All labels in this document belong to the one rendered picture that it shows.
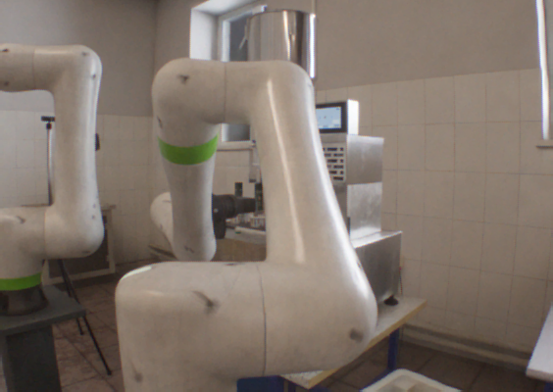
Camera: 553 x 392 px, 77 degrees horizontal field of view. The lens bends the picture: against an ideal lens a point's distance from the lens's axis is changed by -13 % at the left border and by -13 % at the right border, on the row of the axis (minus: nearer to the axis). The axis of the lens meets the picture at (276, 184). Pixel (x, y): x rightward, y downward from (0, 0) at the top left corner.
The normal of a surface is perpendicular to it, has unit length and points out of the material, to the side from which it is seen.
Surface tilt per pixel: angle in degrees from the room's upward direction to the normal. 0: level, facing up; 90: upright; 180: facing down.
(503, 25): 90
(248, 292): 43
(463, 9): 90
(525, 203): 90
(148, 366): 90
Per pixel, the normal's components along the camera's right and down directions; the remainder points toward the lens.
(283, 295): 0.11, -0.66
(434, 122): -0.69, 0.05
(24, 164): 0.73, 0.05
